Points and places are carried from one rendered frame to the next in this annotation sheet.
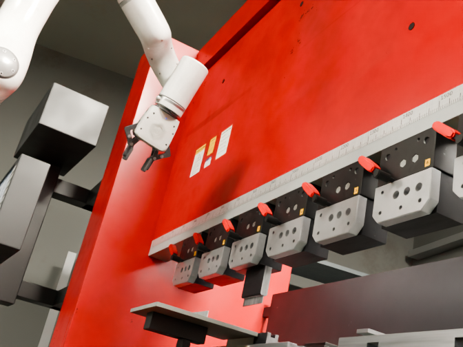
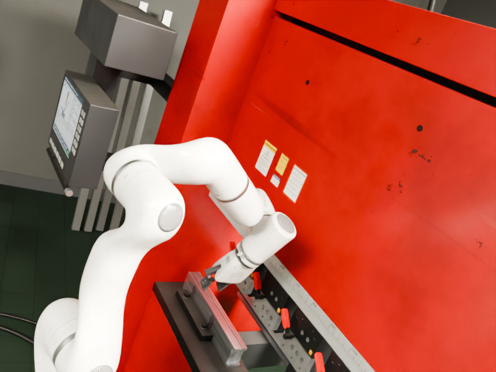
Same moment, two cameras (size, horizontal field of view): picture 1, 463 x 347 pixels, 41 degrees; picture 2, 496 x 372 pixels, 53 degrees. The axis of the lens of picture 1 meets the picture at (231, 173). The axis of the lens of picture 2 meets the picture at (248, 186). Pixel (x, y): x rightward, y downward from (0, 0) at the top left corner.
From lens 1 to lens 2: 155 cm
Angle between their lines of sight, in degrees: 44
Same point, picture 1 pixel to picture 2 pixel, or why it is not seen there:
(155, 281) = (212, 212)
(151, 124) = (231, 274)
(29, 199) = (102, 146)
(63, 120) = (129, 58)
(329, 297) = not seen: hidden behind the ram
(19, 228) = (94, 172)
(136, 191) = not seen: hidden behind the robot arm
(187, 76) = (273, 247)
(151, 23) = (246, 218)
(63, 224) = not seen: outside the picture
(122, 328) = (184, 249)
